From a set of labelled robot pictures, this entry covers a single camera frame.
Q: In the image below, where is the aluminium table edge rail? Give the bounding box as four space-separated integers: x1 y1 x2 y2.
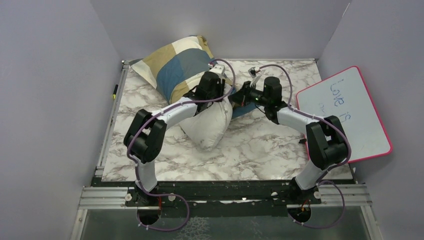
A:
94 60 130 178

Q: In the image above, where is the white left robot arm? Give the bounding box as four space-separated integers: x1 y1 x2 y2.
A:
123 69 227 206

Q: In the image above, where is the pink framed whiteboard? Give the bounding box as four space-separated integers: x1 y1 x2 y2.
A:
296 66 393 163

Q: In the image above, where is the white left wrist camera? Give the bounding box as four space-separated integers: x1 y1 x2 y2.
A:
208 63 226 79

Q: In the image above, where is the white pillow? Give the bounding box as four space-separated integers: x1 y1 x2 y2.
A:
179 97 233 151

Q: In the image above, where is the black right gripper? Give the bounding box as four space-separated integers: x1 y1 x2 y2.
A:
227 80 270 107

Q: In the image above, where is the blue yellow patchwork pillowcase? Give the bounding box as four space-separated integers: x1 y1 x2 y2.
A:
130 35 266 120

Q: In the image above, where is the aluminium front rail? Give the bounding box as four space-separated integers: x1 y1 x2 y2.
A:
77 184 374 211

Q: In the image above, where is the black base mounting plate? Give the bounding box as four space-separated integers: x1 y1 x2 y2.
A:
79 177 363 223

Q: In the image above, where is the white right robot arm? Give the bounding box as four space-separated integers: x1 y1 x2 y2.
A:
229 77 352 204

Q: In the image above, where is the yellow black marker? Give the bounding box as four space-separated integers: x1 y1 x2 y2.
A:
112 84 119 100

